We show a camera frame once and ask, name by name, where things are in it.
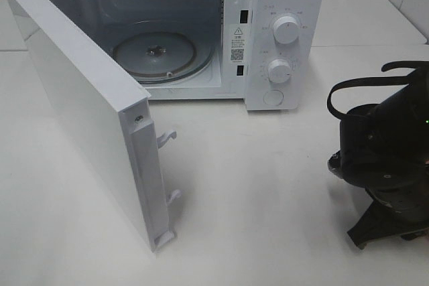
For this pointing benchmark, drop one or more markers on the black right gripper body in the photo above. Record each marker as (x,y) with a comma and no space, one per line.
(401,212)

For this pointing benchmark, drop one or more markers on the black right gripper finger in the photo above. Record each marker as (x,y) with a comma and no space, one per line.
(375,224)

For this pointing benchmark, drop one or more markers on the round white door button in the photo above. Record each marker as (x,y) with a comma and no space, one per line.
(273,97)

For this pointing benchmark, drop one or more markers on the white timer knob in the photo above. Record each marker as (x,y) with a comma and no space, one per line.
(279,71)

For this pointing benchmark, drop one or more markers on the white microwave door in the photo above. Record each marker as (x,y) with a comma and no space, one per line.
(105,111)

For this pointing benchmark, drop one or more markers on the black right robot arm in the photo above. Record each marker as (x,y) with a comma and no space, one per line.
(384,150)

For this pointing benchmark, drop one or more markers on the white upper power knob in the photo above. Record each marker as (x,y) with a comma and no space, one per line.
(286,29)

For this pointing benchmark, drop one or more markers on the white microwave oven body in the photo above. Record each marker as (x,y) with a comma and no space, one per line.
(238,69)

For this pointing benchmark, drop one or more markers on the glass microwave turntable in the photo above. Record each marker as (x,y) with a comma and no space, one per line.
(157,52)

